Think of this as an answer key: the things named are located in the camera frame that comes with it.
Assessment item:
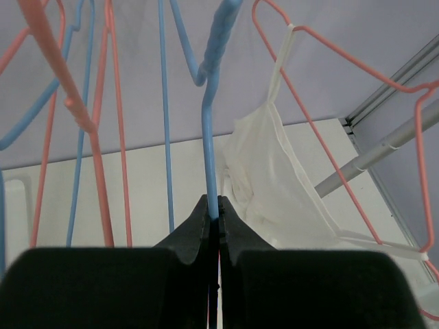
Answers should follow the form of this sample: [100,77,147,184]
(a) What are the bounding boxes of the white clothes rack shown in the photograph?
[0,99,439,247]

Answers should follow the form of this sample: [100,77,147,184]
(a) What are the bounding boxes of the pink hanger of white top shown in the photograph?
[252,0,439,321]

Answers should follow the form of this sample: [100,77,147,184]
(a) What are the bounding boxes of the pink wire hanger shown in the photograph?
[1,1,66,247]

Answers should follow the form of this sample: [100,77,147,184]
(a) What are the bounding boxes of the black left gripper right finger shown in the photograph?
[218,197,425,328]

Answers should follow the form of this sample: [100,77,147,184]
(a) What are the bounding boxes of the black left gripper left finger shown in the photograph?
[1,197,210,328]

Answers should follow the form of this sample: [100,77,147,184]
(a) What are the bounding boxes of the blue hanger of brown top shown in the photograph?
[158,1,242,232]

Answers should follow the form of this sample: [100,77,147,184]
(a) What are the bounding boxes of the white tank top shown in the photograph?
[223,24,434,263]

